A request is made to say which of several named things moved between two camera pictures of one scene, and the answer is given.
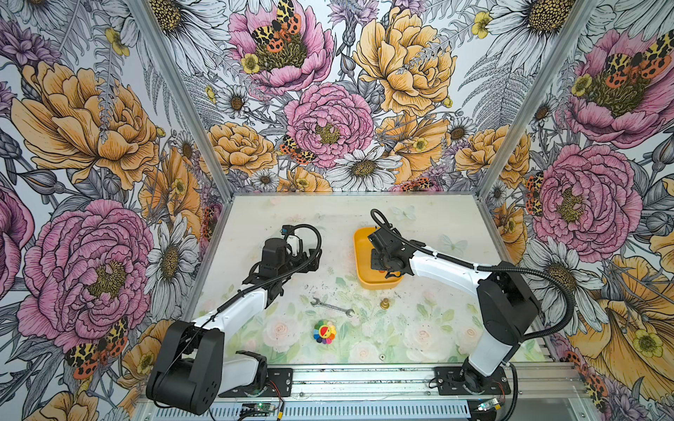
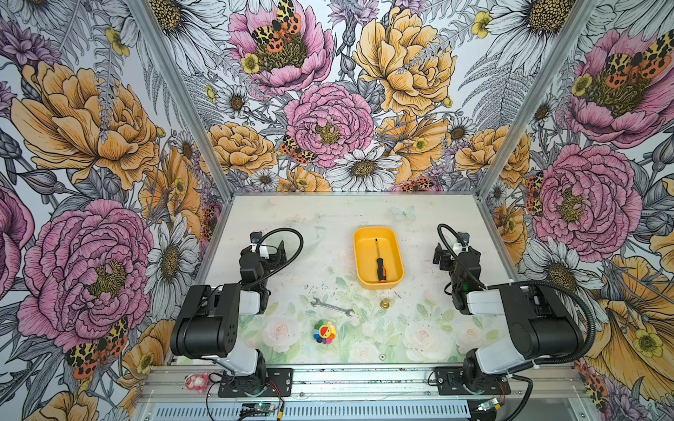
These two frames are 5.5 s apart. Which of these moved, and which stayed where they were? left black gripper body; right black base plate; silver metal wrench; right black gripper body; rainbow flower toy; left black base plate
Moved: left black gripper body; right black gripper body
Stayed: silver metal wrench; rainbow flower toy; left black base plate; right black base plate
